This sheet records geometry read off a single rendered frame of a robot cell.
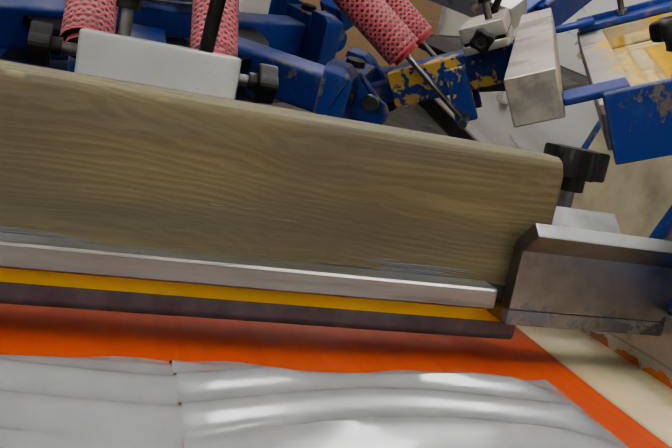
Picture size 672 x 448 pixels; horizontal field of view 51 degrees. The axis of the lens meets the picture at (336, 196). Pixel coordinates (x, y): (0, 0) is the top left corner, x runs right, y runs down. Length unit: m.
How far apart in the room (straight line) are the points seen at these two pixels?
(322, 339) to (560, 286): 0.12
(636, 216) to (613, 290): 2.52
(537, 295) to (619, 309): 0.05
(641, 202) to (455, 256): 2.58
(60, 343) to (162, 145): 0.09
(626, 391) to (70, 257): 0.27
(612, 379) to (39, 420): 0.27
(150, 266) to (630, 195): 2.73
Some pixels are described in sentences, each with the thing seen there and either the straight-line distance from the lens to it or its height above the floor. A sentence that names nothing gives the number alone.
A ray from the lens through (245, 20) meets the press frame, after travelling 1.22.
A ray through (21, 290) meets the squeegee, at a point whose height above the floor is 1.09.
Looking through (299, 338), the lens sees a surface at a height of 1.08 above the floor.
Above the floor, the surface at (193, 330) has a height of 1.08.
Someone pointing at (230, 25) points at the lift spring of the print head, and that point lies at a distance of 0.76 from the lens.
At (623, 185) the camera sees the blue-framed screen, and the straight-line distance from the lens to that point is 2.99.
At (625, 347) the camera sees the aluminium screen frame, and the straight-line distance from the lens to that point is 0.43.
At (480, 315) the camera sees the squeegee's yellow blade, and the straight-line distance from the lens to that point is 0.37.
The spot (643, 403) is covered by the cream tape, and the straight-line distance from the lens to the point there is 0.38.
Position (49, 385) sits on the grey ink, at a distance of 0.26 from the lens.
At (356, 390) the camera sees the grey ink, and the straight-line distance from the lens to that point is 0.28.
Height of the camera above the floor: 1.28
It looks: 24 degrees down
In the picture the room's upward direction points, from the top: 16 degrees clockwise
